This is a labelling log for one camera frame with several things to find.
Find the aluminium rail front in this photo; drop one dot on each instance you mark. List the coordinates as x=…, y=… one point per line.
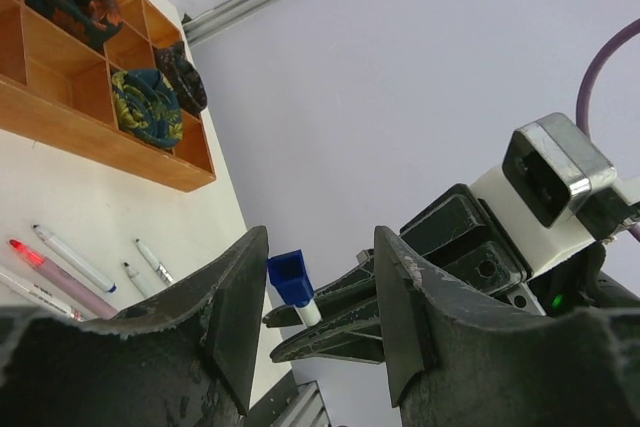
x=305, y=409

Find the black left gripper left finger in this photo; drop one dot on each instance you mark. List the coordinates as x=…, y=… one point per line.
x=184, y=357

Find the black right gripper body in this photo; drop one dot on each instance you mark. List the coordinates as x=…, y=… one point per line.
x=458, y=233

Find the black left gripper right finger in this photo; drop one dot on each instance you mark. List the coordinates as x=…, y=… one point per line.
x=457, y=357

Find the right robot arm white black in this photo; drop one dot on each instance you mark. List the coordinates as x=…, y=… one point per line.
x=577, y=282

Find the dark green capped marker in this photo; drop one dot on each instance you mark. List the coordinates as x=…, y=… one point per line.
x=157, y=266

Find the blue capped whiteboard marker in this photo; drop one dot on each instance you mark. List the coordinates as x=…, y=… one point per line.
x=77, y=261

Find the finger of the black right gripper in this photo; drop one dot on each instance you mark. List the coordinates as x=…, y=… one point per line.
x=358, y=342
x=354, y=287

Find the pink highlighter pen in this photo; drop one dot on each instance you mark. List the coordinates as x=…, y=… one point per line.
x=64, y=281

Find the dark cloth bundle front-right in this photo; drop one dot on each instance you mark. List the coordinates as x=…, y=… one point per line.
x=147, y=107

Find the orange wooden compartment tray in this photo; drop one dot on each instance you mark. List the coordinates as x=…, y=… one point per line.
x=55, y=91

